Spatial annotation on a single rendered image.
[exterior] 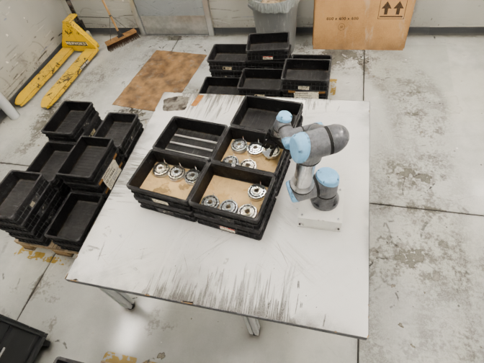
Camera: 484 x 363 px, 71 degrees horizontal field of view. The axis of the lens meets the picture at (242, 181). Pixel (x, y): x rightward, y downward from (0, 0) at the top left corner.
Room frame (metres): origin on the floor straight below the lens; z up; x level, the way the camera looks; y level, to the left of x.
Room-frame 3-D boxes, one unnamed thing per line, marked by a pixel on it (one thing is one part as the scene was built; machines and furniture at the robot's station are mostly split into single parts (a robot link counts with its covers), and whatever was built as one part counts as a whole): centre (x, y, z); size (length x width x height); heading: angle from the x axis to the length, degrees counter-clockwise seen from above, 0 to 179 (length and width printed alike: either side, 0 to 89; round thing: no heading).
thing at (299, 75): (2.42, -0.73, 0.37); 0.40 x 0.30 x 0.45; 68
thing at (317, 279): (1.32, 0.03, 0.35); 1.60 x 1.60 x 0.70; 68
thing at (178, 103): (2.18, 0.39, 0.71); 0.22 x 0.19 x 0.01; 68
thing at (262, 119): (1.60, -0.24, 0.87); 0.40 x 0.30 x 0.11; 60
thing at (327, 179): (0.98, -0.42, 0.97); 0.13 x 0.12 x 0.14; 94
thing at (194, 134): (1.54, 0.26, 0.87); 0.40 x 0.30 x 0.11; 60
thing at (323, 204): (0.98, -0.42, 0.85); 0.15 x 0.15 x 0.10
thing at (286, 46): (2.94, -0.51, 0.37); 0.42 x 0.34 x 0.46; 68
